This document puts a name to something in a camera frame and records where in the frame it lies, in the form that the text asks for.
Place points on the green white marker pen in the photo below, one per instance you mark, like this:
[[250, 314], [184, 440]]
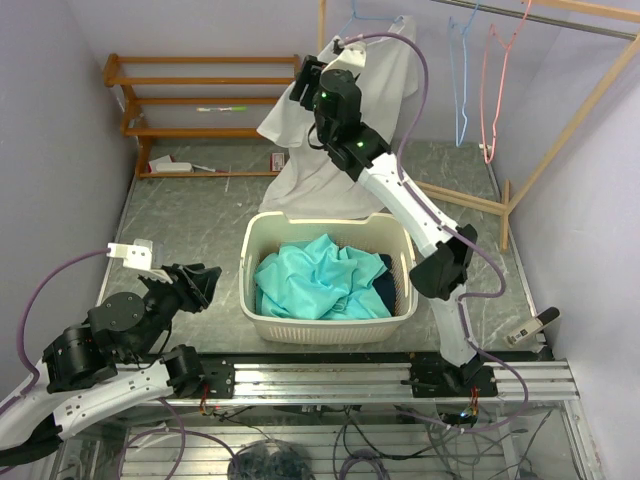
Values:
[[222, 108]]

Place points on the teal t shirt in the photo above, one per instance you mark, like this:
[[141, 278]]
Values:
[[319, 280]]

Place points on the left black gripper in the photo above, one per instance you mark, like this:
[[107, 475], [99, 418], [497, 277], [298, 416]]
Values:
[[193, 283]]

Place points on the red white pen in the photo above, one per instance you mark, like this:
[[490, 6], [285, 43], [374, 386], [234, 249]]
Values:
[[208, 169]]

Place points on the red white small box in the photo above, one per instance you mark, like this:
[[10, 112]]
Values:
[[277, 161]]

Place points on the cream plastic laundry basket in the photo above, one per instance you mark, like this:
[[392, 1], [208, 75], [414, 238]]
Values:
[[378, 233]]

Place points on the navy blue t shirt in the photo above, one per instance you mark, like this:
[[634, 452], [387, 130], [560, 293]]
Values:
[[384, 285]]

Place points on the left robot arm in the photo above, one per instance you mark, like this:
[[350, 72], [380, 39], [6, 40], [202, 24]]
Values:
[[96, 369]]

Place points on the white box on rack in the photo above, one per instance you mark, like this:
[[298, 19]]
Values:
[[167, 164]]

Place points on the metal hanging rod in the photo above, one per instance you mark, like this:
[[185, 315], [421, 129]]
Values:
[[540, 19]]

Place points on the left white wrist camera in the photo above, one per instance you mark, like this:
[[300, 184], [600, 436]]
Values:
[[144, 257]]

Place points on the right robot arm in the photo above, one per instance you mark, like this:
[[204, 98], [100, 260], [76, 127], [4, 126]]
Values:
[[330, 92]]

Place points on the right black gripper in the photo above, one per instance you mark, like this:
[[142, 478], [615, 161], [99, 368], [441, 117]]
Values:
[[307, 82]]

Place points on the wooden shoe rack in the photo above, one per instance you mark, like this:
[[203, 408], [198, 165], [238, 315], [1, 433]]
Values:
[[134, 124]]

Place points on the white t shirt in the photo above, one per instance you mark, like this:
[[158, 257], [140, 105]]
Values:
[[310, 185]]

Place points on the blue hanger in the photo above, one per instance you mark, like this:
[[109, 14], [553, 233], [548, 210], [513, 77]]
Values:
[[356, 15], [457, 34]]

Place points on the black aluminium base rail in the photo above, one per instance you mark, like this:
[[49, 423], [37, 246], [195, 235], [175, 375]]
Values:
[[369, 378]]

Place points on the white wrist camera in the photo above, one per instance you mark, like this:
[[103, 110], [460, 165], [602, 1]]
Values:
[[144, 257], [350, 57]]

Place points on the pink wire hanger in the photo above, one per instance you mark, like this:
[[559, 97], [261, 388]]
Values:
[[492, 83]]

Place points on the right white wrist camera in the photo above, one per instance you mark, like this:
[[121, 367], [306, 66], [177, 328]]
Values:
[[350, 57]]

